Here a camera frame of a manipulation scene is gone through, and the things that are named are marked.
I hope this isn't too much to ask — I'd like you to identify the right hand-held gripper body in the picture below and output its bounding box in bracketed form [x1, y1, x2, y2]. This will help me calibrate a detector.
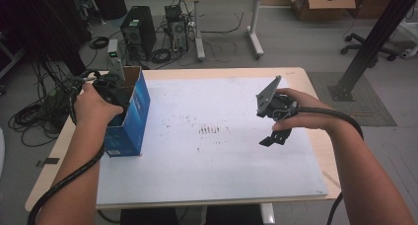
[255, 75, 299, 122]

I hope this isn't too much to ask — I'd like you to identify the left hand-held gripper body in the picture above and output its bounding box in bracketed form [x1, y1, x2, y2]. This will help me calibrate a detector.
[93, 61, 132, 112]

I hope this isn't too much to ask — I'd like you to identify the blue cardboard box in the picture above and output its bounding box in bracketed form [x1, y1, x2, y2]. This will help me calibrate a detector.
[104, 65, 152, 158]

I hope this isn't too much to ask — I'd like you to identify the person's left hand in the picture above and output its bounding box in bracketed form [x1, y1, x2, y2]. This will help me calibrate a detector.
[74, 83, 124, 128]

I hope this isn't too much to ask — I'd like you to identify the person's right hand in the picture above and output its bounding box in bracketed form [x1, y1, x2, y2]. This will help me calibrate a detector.
[271, 87, 333, 132]

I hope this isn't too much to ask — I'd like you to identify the grey device with green light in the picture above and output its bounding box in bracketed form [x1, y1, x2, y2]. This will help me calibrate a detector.
[106, 38, 120, 67]

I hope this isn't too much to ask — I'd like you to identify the white board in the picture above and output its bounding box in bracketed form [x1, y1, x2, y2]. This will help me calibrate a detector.
[96, 76, 329, 208]

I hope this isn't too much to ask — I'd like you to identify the black computer tower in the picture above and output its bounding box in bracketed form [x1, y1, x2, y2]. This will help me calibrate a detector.
[119, 5, 158, 60]

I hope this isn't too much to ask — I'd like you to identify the open computer tower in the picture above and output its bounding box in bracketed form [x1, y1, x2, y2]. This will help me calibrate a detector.
[164, 4, 190, 53]

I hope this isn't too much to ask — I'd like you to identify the grey floor mat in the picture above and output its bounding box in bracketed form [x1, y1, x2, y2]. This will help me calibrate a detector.
[307, 71, 398, 127]

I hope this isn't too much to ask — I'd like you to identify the dark curtain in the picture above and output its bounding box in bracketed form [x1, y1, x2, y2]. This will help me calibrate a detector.
[0, 0, 87, 75]

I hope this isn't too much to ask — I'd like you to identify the black tape strip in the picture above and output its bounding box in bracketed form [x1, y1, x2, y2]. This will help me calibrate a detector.
[35, 157, 61, 169]

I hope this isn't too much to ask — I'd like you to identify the brown cardboard box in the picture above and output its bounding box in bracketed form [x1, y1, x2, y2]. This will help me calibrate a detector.
[288, 0, 357, 22]

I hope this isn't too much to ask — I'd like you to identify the black office chair base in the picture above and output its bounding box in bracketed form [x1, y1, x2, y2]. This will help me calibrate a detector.
[339, 32, 400, 62]

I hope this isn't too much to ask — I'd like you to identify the black cable coil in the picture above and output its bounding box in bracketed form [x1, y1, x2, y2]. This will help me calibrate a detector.
[88, 36, 110, 50]

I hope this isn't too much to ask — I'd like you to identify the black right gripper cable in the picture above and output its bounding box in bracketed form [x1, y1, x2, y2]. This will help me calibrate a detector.
[294, 106, 365, 225]

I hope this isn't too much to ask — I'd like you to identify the tangle of black floor cables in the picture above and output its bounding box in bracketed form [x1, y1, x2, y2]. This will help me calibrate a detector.
[7, 60, 84, 148]

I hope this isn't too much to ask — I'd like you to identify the black metal post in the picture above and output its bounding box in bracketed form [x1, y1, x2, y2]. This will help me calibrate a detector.
[327, 0, 418, 103]

